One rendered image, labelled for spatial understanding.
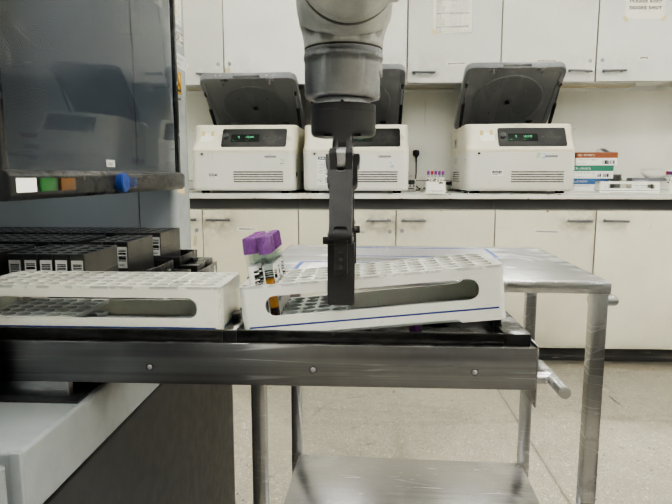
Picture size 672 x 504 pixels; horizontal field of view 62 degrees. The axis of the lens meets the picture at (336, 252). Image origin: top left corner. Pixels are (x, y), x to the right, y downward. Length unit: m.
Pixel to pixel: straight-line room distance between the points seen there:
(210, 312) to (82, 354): 0.15
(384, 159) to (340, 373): 2.39
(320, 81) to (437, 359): 0.33
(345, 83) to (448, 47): 2.73
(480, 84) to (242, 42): 1.34
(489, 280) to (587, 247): 2.57
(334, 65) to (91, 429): 0.50
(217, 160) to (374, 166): 0.82
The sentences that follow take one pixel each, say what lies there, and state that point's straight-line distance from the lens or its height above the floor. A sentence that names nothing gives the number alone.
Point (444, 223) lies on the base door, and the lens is 3.00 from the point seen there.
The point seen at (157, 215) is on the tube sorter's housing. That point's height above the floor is 0.90.
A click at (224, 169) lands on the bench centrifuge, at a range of 3.06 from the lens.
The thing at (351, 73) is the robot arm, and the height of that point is 1.10.
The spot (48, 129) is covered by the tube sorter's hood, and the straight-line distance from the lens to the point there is 0.81.
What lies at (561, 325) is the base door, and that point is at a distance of 3.24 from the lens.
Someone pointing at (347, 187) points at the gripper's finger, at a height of 0.98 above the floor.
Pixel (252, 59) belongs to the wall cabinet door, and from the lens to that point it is 3.37.
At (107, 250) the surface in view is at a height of 0.88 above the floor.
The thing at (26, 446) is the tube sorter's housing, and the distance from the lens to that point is 0.64.
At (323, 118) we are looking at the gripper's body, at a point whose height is 1.05.
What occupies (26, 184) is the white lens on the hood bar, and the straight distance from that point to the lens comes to 0.73.
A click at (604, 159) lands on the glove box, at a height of 1.08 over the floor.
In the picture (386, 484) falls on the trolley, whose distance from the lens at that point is 1.42.
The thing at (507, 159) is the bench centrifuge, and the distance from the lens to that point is 3.06.
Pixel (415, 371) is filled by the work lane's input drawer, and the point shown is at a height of 0.78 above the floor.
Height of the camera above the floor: 0.99
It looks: 8 degrees down
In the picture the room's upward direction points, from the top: straight up
